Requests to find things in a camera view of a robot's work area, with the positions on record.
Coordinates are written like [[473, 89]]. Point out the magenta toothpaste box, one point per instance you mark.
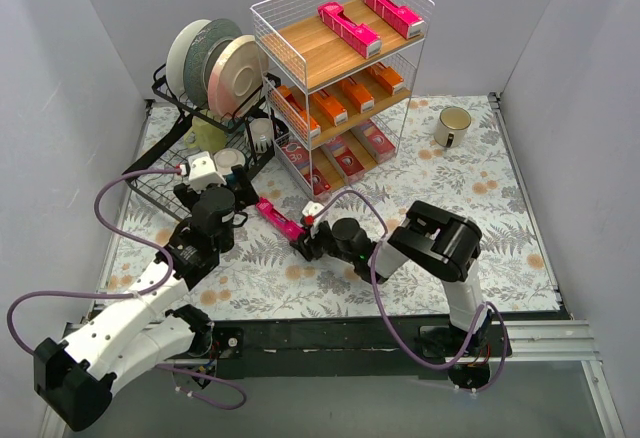
[[364, 40], [288, 228], [405, 21]]

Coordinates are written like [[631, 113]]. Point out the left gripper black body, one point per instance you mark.
[[239, 186]]

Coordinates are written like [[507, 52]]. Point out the cream mug black handle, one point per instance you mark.
[[452, 126]]

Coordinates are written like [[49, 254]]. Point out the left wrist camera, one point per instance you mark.
[[202, 168]]

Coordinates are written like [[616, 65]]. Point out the red 3D toothpaste box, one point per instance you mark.
[[297, 161], [374, 140], [343, 159]]

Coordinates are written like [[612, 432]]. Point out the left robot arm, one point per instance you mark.
[[79, 375]]

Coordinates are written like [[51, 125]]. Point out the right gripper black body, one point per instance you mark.
[[307, 240]]

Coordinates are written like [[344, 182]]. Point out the cream white plate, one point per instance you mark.
[[177, 55]]

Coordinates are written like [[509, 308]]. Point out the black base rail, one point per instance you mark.
[[333, 347]]

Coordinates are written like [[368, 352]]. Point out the floral patterned table mat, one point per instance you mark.
[[262, 277]]

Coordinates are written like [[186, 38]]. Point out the orange toothpaste box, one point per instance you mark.
[[386, 77], [358, 94], [331, 108], [304, 123]]

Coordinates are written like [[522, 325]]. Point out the pale yellow mug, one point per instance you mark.
[[205, 136]]

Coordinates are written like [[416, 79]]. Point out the white wire three-tier shelf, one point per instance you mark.
[[311, 57]]

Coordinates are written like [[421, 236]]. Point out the grey green patterned plate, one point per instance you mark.
[[202, 54]]

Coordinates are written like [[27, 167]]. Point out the pink and cream plate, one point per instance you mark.
[[236, 77]]

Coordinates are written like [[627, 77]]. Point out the black wire dish rack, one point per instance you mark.
[[171, 149]]

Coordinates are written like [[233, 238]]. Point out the white and teal bowl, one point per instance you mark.
[[225, 159]]

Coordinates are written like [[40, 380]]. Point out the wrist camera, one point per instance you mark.
[[314, 215], [202, 168]]

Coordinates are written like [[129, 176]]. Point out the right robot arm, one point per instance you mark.
[[445, 245]]

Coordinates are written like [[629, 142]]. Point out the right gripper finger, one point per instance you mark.
[[301, 246], [312, 250]]

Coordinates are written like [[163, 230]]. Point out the white upside-down cup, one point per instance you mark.
[[262, 134]]

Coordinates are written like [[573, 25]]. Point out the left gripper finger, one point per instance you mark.
[[241, 186], [187, 196]]

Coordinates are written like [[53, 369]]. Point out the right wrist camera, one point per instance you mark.
[[314, 215]]

